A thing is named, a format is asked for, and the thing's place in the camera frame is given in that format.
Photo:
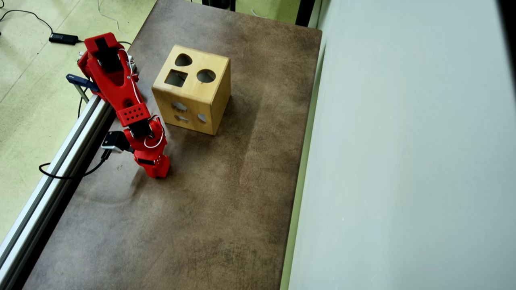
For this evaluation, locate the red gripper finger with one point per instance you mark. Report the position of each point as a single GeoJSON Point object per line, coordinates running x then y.
{"type": "Point", "coordinates": [162, 158]}
{"type": "Point", "coordinates": [158, 175]}

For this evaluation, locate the black furniture base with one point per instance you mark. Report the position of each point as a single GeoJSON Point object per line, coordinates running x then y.
{"type": "Point", "coordinates": [219, 4]}

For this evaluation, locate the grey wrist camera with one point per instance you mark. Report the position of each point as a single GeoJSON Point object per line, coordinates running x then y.
{"type": "Point", "coordinates": [115, 141]}

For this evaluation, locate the black power adapter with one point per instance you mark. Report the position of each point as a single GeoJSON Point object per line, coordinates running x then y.
{"type": "Point", "coordinates": [63, 38]}

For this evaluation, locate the black post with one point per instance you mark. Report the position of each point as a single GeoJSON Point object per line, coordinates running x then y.
{"type": "Point", "coordinates": [305, 12]}

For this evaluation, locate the pale grey partition panel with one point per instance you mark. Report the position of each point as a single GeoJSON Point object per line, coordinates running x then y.
{"type": "Point", "coordinates": [403, 161]}

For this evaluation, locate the blue clamp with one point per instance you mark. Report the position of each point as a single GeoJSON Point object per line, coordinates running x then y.
{"type": "Point", "coordinates": [82, 82]}

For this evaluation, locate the aluminium profile rail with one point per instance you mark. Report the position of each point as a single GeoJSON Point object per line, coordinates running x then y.
{"type": "Point", "coordinates": [60, 161]}

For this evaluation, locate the wooden shape sorter box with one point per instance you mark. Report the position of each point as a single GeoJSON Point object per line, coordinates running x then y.
{"type": "Point", "coordinates": [189, 88]}

